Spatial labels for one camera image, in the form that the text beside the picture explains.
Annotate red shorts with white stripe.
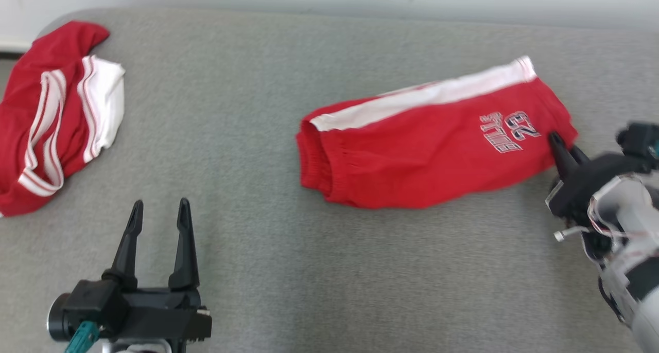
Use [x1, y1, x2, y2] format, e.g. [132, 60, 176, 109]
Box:
[296, 56, 578, 210]

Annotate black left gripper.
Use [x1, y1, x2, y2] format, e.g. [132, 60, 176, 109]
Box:
[101, 198, 213, 353]

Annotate black and white skirting board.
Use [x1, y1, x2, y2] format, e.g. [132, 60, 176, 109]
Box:
[0, 37, 31, 60]

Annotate thin white red wire bundle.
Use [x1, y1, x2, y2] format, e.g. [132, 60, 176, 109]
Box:
[553, 175, 659, 263]

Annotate red jersey with white sleeves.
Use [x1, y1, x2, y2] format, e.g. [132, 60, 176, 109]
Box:
[0, 20, 126, 218]

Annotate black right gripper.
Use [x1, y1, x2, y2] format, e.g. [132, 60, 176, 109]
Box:
[545, 131, 647, 230]

